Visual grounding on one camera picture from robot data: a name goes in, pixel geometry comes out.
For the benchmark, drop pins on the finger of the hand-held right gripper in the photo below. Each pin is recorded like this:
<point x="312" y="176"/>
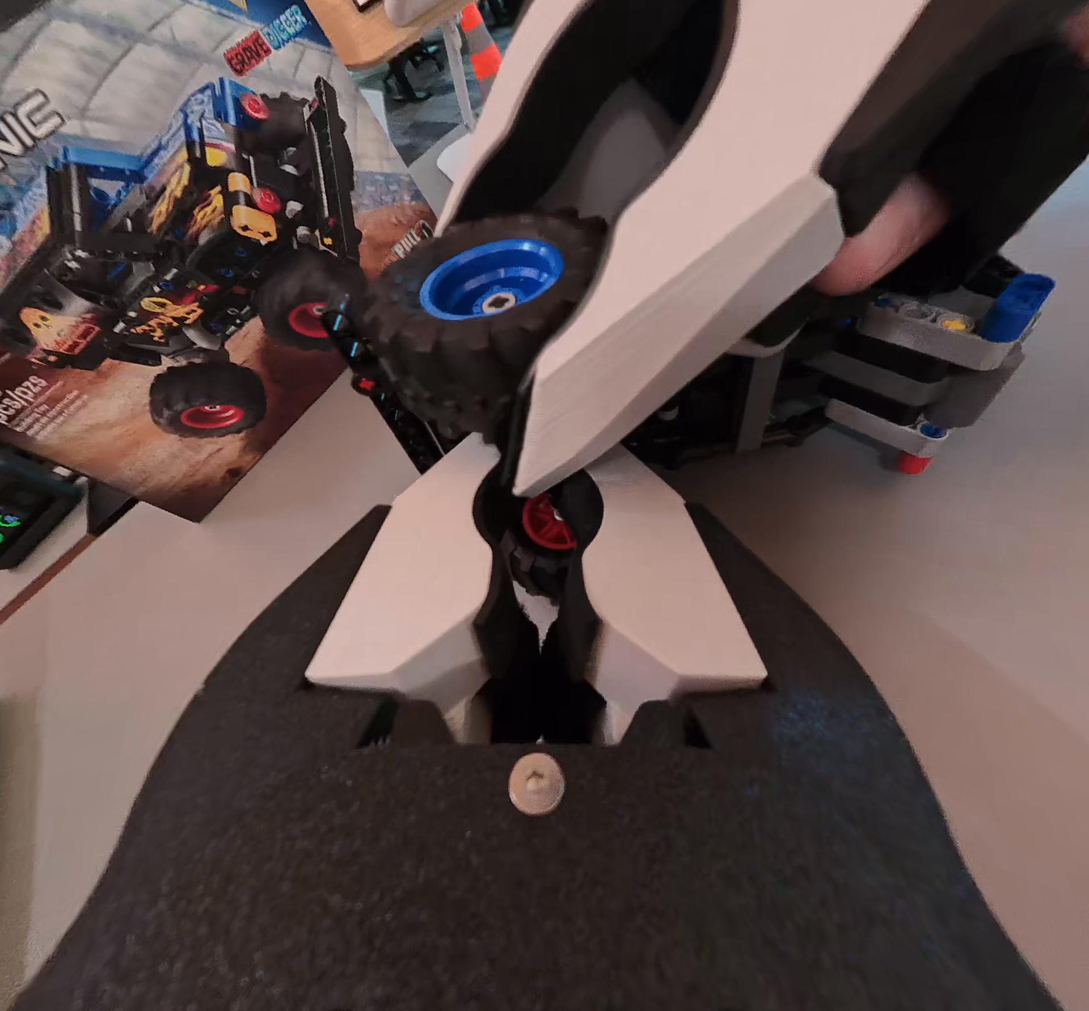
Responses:
<point x="544" y="32"/>
<point x="766" y="134"/>

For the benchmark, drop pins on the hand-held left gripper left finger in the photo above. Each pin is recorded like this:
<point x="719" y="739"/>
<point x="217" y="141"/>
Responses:
<point x="408" y="602"/>

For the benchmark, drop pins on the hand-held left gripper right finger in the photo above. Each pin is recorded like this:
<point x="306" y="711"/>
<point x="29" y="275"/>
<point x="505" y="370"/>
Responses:
<point x="672" y="602"/>

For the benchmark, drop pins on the small red rim toy wheel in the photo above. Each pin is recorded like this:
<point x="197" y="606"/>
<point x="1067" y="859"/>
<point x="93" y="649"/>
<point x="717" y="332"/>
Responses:
<point x="544" y="522"/>

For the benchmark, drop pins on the toy brick truck model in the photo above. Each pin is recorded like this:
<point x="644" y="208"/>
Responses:
<point x="919" y="339"/>

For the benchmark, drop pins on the blue rim toy wheel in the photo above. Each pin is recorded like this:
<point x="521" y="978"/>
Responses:
<point x="476" y="279"/>

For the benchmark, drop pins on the toy set box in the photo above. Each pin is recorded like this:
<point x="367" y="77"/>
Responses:
<point x="128" y="134"/>

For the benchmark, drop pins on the person's right hand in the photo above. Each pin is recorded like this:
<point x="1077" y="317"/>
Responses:
<point x="885" y="245"/>

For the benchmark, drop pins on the orange traffic cone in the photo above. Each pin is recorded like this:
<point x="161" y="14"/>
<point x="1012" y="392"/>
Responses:
<point x="483" y="49"/>

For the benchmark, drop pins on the white stand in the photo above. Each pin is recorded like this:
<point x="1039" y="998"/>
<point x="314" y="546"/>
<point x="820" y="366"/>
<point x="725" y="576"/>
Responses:
<point x="455" y="164"/>

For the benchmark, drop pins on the dark device with screen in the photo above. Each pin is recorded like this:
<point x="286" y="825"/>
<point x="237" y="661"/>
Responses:
<point x="34" y="509"/>

